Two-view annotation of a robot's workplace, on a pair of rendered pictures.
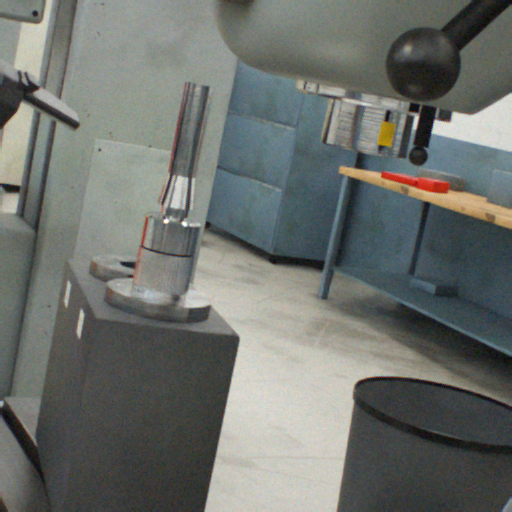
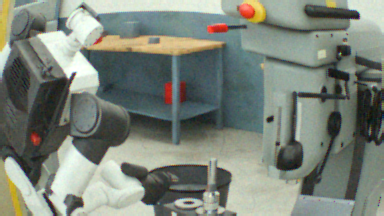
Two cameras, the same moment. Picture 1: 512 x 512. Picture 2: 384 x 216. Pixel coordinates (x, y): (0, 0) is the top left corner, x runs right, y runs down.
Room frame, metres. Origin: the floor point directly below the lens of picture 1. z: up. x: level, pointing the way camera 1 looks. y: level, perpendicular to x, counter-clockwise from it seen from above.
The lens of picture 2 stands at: (-0.79, 0.83, 1.88)
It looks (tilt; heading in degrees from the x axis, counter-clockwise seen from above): 14 degrees down; 337
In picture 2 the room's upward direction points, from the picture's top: straight up
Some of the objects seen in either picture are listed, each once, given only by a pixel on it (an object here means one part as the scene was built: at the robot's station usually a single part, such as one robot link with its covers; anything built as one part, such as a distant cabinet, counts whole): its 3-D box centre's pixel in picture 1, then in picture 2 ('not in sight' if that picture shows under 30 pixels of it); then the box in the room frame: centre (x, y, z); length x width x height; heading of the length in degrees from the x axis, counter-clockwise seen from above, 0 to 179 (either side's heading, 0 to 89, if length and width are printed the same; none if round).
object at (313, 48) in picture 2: not in sight; (304, 38); (0.59, -0.08, 1.68); 0.34 x 0.24 x 0.10; 119
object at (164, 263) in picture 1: (165, 261); (210, 203); (0.87, 0.08, 1.14); 0.05 x 0.05 x 0.06
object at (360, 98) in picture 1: (373, 99); not in sight; (0.57, -0.04, 1.31); 0.09 x 0.09 x 0.01
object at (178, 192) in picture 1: (186, 151); (212, 177); (0.87, 0.08, 1.24); 0.03 x 0.03 x 0.11
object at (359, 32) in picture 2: not in sight; (349, 39); (0.81, -0.48, 1.66); 0.80 x 0.23 x 0.20; 119
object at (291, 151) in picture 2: not in sight; (291, 153); (0.38, 0.10, 1.45); 0.07 x 0.07 x 0.06
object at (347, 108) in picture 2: not in sight; (325, 103); (0.66, -0.22, 1.47); 0.24 x 0.19 x 0.26; 29
